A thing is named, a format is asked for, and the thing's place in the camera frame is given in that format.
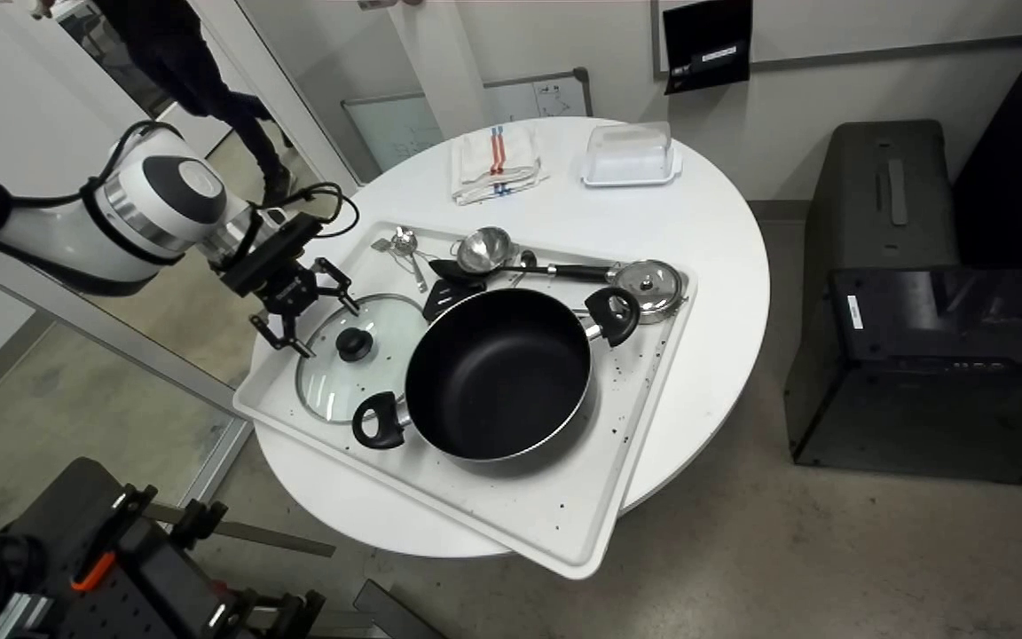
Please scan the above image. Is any black equipment cart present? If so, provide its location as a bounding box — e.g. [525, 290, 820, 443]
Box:
[0, 455, 327, 639]

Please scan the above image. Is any black cabinet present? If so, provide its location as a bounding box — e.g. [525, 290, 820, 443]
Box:
[784, 118, 1022, 487]

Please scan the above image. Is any steel ladle with black handle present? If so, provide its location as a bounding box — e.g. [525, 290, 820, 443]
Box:
[453, 223, 618, 289]

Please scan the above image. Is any clear glass lid black knob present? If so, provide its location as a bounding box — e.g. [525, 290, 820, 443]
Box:
[292, 290, 433, 425]

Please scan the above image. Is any white plastic tray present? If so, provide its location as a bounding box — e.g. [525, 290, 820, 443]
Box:
[230, 218, 700, 582]

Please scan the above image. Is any black wall sign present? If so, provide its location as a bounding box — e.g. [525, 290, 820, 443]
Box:
[660, 0, 761, 98]

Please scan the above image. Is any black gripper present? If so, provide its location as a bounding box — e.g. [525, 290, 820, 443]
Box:
[218, 211, 365, 364]

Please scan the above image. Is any small black plastic utensil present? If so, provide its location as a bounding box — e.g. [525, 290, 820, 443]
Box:
[420, 258, 477, 326]

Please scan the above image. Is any black pot with two handles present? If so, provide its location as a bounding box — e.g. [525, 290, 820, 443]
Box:
[349, 281, 647, 466]

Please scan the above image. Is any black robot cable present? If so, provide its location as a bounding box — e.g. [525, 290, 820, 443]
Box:
[253, 179, 365, 242]

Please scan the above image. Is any small framed whiteboard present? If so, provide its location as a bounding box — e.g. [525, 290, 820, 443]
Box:
[478, 66, 596, 129]

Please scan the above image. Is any steel spoon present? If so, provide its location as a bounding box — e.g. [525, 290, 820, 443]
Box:
[369, 223, 433, 296]

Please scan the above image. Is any small steel lid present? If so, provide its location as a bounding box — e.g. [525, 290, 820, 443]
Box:
[609, 255, 689, 326]

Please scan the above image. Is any person in black clothes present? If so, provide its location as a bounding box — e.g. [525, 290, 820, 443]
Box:
[27, 0, 297, 205]

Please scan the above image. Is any grey metal frame bar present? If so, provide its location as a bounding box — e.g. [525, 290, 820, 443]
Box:
[0, 228, 257, 507]

